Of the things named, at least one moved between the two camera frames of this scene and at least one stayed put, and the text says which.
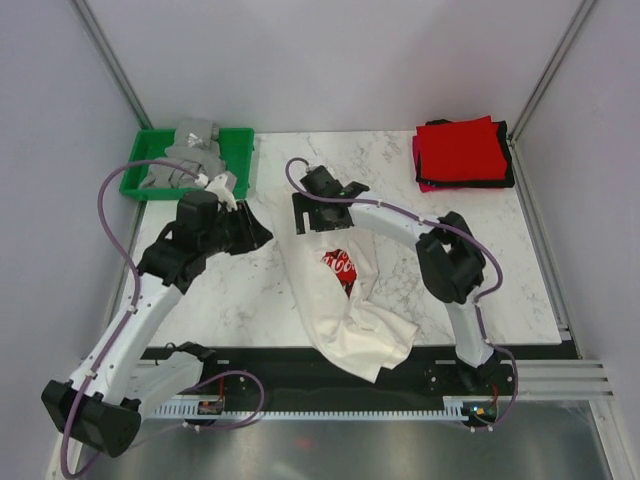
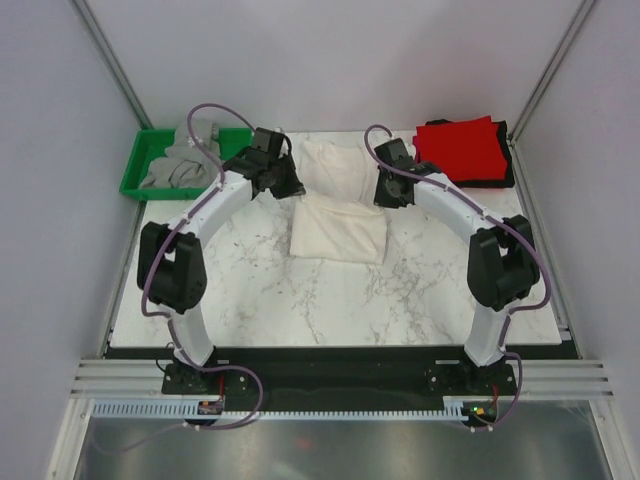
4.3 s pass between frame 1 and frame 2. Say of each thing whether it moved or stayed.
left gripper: moved
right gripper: moved
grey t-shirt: stayed
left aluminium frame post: stayed
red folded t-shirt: stayed
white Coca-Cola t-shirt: moved
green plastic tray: stayed
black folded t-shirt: stayed
